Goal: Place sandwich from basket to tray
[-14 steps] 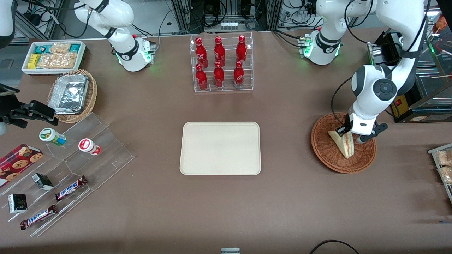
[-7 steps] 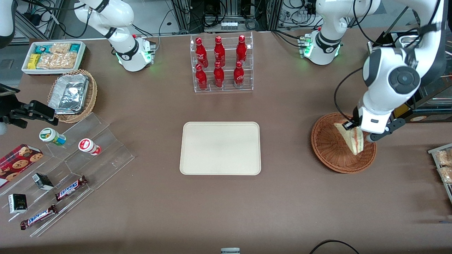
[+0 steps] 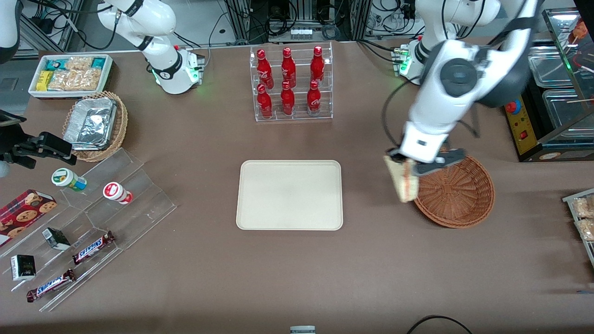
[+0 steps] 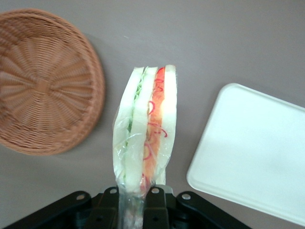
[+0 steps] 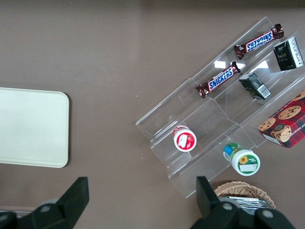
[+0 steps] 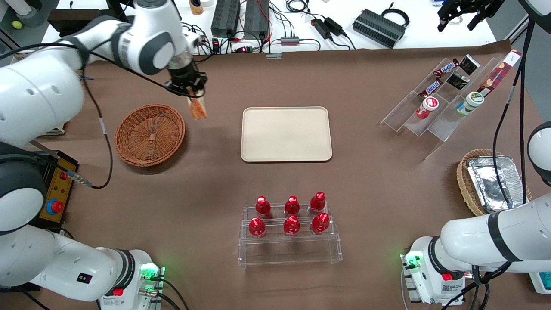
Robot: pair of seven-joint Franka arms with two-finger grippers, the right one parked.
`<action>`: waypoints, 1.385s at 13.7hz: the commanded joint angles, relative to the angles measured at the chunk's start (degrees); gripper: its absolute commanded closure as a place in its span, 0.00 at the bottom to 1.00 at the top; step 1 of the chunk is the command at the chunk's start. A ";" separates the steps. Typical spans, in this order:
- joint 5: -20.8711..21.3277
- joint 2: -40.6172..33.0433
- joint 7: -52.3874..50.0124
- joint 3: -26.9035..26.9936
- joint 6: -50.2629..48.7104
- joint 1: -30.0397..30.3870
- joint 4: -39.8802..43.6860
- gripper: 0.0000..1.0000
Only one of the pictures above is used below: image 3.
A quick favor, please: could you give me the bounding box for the black yellow food warmer cabinet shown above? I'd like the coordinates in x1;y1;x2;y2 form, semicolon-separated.
503;6;594;163

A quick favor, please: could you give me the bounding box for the white snack bin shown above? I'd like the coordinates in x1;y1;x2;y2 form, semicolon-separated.
28;54;114;99

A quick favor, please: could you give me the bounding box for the green lid yogurt cup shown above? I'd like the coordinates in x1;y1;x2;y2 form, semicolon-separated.
51;167;88;193

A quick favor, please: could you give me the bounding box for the red cola bottle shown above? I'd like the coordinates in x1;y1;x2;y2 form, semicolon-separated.
257;49;275;90
256;83;273;119
280;81;296;116
310;45;325;85
306;79;322;116
281;47;297;89

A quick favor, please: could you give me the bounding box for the cream plastic tray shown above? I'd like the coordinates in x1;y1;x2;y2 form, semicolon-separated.
236;160;344;231

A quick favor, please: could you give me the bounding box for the small black white box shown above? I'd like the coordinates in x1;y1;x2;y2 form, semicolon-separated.
10;254;37;282

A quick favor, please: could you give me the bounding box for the grey snack tray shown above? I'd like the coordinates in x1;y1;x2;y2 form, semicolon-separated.
562;187;594;269

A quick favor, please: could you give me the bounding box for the metal warmer pan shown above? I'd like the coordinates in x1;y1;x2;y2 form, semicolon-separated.
528;45;575;90

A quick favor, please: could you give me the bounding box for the black table cable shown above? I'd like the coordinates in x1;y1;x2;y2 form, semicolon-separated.
407;315;473;334

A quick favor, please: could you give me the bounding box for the round brown wicker basket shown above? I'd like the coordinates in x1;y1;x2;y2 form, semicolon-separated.
412;151;496;229

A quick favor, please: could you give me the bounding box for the snickers bar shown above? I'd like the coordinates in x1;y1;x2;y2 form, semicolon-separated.
26;268;77;303
71;230;116;265

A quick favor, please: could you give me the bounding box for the red lid yogurt cup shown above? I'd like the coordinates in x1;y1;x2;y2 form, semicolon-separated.
102;181;134;206

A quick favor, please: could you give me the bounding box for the red cookie box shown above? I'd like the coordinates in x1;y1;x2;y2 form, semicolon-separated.
0;189;58;247

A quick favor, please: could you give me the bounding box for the clear cracker bag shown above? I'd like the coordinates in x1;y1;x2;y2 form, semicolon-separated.
74;68;103;91
48;70;77;91
65;56;94;71

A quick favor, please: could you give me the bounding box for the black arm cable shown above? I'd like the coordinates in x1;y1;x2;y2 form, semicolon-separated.
382;77;422;150

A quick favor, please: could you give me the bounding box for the clear pastry bag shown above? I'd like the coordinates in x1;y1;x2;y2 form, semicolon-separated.
571;196;594;219
575;218;594;242

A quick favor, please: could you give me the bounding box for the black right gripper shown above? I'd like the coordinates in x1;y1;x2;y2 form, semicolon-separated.
0;110;78;170

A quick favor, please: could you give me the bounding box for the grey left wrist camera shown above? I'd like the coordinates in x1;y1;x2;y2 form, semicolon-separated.
420;148;466;176

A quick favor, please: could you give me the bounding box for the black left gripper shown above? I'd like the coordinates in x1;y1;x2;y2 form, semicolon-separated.
387;147;428;177

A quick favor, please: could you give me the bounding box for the clear acrylic bottle rack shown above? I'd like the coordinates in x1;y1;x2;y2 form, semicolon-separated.
249;41;334;122

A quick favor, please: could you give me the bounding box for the aluminium foil container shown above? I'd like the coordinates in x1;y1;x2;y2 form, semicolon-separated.
63;97;118;152

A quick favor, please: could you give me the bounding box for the triangle sandwich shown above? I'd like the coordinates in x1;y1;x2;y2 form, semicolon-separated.
383;155;420;204

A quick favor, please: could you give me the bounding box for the light wicker basket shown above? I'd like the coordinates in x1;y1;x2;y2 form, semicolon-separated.
62;91;129;162

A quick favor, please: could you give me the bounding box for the clear acrylic tiered shelf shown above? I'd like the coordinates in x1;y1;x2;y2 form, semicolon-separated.
0;148;178;313

